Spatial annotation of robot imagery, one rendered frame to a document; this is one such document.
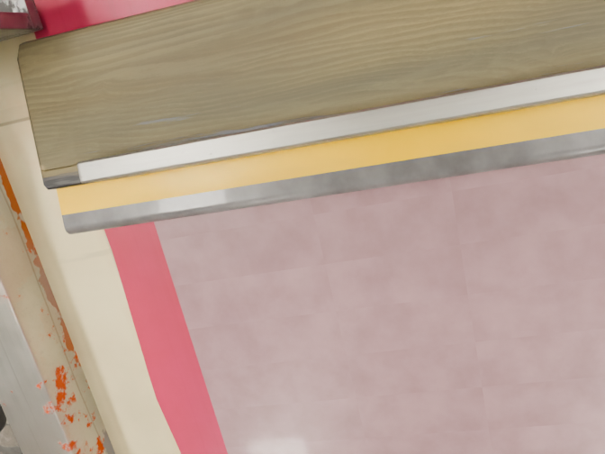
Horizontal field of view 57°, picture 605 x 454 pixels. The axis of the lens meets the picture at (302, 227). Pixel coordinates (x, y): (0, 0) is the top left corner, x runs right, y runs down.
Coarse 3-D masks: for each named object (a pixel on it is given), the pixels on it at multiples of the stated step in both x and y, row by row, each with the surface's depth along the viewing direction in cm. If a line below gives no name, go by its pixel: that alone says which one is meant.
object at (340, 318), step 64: (64, 0) 30; (128, 0) 29; (192, 0) 28; (384, 192) 30; (448, 192) 29; (128, 256) 34; (192, 256) 33; (256, 256) 33; (320, 256) 32; (384, 256) 31; (448, 256) 30; (192, 320) 35; (256, 320) 34; (320, 320) 33; (384, 320) 32; (448, 320) 32; (192, 384) 36; (256, 384) 35; (320, 384) 35; (384, 384) 34; (448, 384) 33; (192, 448) 38; (256, 448) 37; (320, 448) 36; (384, 448) 35; (448, 448) 34
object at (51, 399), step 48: (0, 192) 33; (0, 240) 32; (0, 288) 32; (48, 288) 36; (0, 336) 33; (48, 336) 35; (0, 384) 35; (48, 384) 34; (48, 432) 35; (96, 432) 38
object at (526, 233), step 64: (512, 192) 29; (576, 192) 28; (512, 256) 30; (576, 256) 29; (512, 320) 31; (576, 320) 30; (512, 384) 32; (576, 384) 32; (512, 448) 34; (576, 448) 33
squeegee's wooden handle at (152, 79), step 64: (256, 0) 25; (320, 0) 24; (384, 0) 24; (448, 0) 23; (512, 0) 23; (576, 0) 22; (64, 64) 27; (128, 64) 27; (192, 64) 26; (256, 64) 25; (320, 64) 25; (384, 64) 24; (448, 64) 24; (512, 64) 23; (576, 64) 23; (64, 128) 28; (128, 128) 27; (192, 128) 26; (256, 128) 26
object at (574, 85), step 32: (448, 96) 23; (480, 96) 22; (512, 96) 22; (544, 96) 22; (576, 96) 22; (288, 128) 24; (320, 128) 24; (352, 128) 24; (384, 128) 23; (96, 160) 26; (128, 160) 26; (160, 160) 26; (192, 160) 25
